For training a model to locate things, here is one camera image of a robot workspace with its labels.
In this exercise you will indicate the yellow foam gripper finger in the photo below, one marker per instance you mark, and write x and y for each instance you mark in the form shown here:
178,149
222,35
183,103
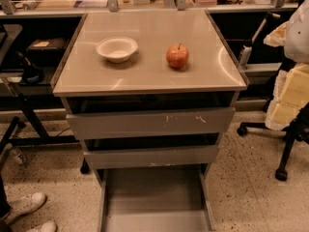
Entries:
290,95

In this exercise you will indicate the red apple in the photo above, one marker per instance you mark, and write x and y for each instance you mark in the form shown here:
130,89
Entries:
177,55

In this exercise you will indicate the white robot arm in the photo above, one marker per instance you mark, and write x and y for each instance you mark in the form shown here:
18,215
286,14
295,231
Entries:
293,35

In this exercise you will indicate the grey middle drawer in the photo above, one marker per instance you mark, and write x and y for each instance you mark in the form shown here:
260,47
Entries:
151,157

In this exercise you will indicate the grey drawer cabinet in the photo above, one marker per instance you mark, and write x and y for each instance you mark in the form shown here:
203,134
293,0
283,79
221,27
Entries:
88,83

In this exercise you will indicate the grey open bottom drawer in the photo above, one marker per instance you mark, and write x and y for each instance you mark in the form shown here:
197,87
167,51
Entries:
155,199

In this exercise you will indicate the grey top drawer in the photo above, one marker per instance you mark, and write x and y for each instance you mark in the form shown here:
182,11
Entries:
150,123

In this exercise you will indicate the black office chair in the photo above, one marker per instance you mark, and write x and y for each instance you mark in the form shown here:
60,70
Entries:
292,131

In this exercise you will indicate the white paper bowl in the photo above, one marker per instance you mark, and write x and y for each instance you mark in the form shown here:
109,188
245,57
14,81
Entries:
117,49

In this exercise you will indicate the black box with label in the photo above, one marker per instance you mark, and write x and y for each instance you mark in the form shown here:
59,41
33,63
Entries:
46,52

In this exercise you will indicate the black handheld scanner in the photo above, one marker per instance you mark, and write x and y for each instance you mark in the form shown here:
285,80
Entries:
31,73

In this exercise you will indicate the white right sneaker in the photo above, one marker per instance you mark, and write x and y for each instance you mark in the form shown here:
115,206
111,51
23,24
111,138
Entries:
49,226

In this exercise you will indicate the white sneaker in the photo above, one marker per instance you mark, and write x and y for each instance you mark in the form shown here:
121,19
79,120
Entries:
24,206
49,226

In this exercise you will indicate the plastic water bottle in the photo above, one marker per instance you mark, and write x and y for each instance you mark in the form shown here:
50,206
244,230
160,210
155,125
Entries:
16,154

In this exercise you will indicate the white left sneaker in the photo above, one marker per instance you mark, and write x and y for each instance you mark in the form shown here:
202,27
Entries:
24,206

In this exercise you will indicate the white handled tool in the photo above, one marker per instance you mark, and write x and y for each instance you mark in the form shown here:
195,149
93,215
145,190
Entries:
246,50

